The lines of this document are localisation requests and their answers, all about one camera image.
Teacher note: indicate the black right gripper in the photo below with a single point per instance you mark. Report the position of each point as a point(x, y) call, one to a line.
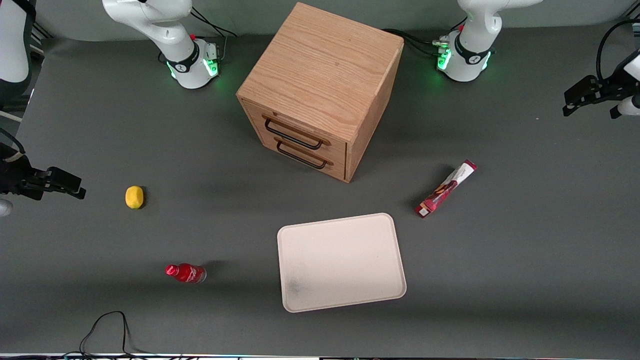
point(14, 179)

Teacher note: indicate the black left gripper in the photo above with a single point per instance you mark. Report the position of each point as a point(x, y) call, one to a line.
point(616, 88)

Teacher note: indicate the red cookie box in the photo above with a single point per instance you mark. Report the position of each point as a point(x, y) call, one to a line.
point(445, 189)

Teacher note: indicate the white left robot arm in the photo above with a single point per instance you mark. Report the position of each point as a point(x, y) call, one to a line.
point(467, 60)

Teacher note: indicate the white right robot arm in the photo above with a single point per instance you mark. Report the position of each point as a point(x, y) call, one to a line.
point(185, 60)

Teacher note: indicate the beige plastic tray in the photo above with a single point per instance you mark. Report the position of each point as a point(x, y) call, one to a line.
point(340, 262)

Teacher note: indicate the yellow lemon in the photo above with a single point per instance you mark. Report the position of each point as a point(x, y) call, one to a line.
point(134, 197)

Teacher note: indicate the red plastic bottle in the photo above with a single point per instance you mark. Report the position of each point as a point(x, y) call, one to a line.
point(187, 273)

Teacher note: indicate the wooden drawer cabinet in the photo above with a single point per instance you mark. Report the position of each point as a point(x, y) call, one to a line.
point(325, 75)

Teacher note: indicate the metal frame rail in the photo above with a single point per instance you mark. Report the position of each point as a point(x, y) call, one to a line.
point(41, 37)

